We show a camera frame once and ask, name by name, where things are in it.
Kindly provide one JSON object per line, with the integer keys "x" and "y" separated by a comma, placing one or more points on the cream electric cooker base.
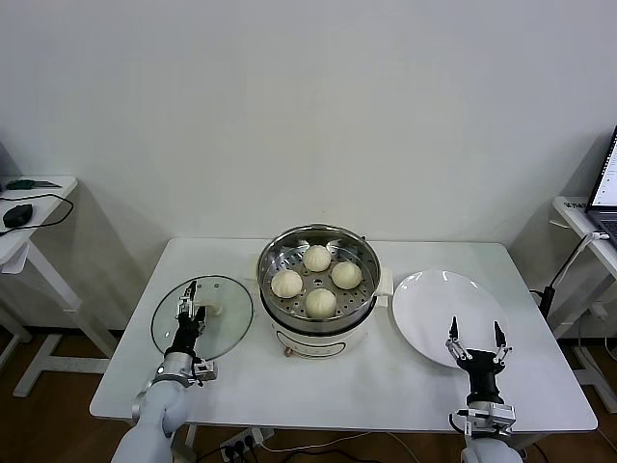
{"x": 318, "y": 337}

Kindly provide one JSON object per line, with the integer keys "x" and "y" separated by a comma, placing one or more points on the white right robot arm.
{"x": 491, "y": 451}

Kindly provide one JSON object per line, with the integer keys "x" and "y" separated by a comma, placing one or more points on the white side table with laptop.
{"x": 569, "y": 207}

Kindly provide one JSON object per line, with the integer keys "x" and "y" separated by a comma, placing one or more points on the white round plate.
{"x": 434, "y": 308}

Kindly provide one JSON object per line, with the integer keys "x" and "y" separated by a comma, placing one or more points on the round glass pot lid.
{"x": 226, "y": 313}

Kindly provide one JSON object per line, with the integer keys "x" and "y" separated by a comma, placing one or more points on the black computer mouse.
{"x": 18, "y": 214}

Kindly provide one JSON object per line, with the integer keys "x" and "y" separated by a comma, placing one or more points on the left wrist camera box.
{"x": 205, "y": 371}

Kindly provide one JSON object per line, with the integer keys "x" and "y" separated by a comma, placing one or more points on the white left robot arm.
{"x": 159, "y": 415}

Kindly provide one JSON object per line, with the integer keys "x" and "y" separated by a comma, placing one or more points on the white power strip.
{"x": 243, "y": 441}

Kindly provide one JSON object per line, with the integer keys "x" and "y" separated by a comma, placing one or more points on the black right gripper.
{"x": 482, "y": 373}

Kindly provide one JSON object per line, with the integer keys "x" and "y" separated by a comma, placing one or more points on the white side table with mouse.
{"x": 43, "y": 217}

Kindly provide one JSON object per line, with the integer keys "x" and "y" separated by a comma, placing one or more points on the grey open laptop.
{"x": 605, "y": 193}

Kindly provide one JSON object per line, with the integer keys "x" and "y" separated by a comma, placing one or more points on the black power adapter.
{"x": 548, "y": 299}

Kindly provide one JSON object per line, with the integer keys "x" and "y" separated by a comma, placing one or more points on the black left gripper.
{"x": 185, "y": 335}

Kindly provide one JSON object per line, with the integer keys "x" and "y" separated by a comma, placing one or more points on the white steamed baozi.
{"x": 287, "y": 283}
{"x": 316, "y": 257}
{"x": 321, "y": 303}
{"x": 346, "y": 275}

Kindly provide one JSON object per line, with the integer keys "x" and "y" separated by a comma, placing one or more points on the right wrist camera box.
{"x": 491, "y": 417}

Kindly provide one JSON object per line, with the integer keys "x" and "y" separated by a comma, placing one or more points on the dark green flat tool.
{"x": 29, "y": 183}

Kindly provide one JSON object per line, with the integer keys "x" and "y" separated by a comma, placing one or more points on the white wall charger plug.
{"x": 600, "y": 309}

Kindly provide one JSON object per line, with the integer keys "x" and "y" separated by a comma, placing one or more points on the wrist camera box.
{"x": 205, "y": 371}
{"x": 491, "y": 417}

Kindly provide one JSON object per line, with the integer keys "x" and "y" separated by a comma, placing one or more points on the steel perforated steamer basket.
{"x": 289, "y": 251}

